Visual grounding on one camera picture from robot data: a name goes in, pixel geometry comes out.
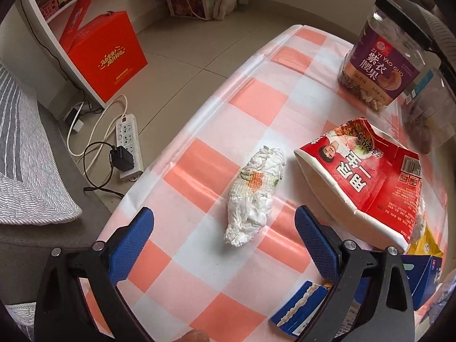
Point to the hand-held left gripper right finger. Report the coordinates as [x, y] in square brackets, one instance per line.
[317, 245]

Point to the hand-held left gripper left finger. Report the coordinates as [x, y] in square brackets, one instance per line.
[131, 242]

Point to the blue carton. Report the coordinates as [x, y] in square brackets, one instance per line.
[295, 306]

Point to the crushed red noodle cup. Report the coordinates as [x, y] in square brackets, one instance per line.
[356, 185]

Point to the white tissue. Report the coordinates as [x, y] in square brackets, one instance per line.
[253, 192]

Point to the dark blue box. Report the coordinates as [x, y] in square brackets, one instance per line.
[422, 278]

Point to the grey sofa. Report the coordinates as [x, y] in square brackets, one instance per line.
[71, 192]

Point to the black power adapter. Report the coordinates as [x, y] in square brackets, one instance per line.
[123, 157]

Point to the yellow packet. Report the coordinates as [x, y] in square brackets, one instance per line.
[427, 242]

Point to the white power strip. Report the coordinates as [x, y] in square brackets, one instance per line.
[128, 131]

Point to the small white charger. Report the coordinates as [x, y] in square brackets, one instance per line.
[77, 125]

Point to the grey striped cushion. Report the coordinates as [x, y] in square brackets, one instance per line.
[25, 142]

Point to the orange checkered tablecloth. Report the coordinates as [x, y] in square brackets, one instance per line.
[213, 114]

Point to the clear jar with black lid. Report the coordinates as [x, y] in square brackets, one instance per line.
[427, 107]

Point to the red gift box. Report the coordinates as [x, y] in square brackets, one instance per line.
[107, 60]

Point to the purple label nut jar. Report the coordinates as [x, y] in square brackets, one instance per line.
[377, 67]

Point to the white shelf unit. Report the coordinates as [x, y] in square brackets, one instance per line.
[39, 32]

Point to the clear storage box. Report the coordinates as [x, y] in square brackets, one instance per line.
[188, 7]

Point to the grey office chair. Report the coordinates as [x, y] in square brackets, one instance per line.
[441, 32]

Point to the pink plastic basket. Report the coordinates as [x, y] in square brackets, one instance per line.
[49, 6]

